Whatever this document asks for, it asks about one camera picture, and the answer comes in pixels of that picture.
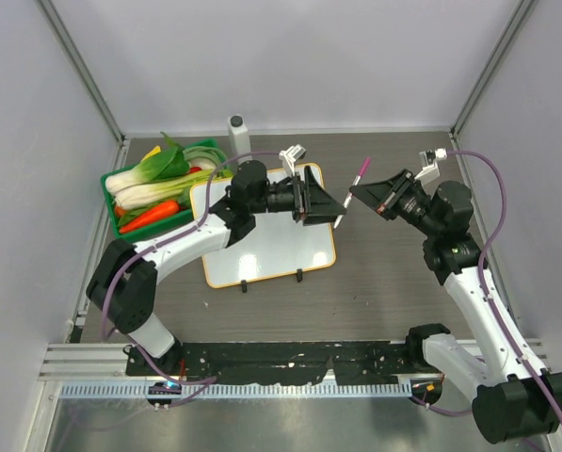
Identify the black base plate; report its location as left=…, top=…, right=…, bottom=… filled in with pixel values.
left=153, top=341, right=438, bottom=386

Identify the white bottle grey cap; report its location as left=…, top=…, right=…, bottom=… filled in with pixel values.
left=227, top=115, right=251, bottom=155

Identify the orange carrot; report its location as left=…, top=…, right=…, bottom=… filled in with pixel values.
left=120, top=200, right=180, bottom=234

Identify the white slotted cable duct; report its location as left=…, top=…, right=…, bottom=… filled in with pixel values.
left=59, top=379, right=412, bottom=399

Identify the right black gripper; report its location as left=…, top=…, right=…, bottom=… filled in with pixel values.
left=351, top=169, right=442, bottom=238

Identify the green onion bundle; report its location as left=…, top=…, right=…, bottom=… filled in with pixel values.
left=183, top=146, right=227, bottom=170

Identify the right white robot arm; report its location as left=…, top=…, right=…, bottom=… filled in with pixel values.
left=349, top=169, right=562, bottom=444

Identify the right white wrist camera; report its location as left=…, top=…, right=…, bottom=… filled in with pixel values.
left=415, top=148, right=448, bottom=185

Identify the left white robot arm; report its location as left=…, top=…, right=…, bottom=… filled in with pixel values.
left=86, top=160, right=346, bottom=376

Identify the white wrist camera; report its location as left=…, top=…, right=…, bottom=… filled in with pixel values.
left=279, top=144, right=306, bottom=177
left=415, top=148, right=448, bottom=185

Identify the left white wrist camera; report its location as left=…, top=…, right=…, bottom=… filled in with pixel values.
left=279, top=144, right=306, bottom=177

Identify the white marker purple cap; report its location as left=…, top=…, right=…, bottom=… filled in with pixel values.
left=333, top=156, right=372, bottom=230

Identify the green plastic tray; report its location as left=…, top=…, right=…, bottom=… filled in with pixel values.
left=100, top=136, right=227, bottom=242

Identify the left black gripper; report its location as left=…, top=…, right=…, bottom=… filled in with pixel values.
left=249, top=167, right=345, bottom=226

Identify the bok choy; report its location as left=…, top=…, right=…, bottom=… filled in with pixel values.
left=104, top=148, right=190, bottom=210

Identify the orange framed whiteboard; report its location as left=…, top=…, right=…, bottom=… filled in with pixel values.
left=188, top=162, right=337, bottom=289

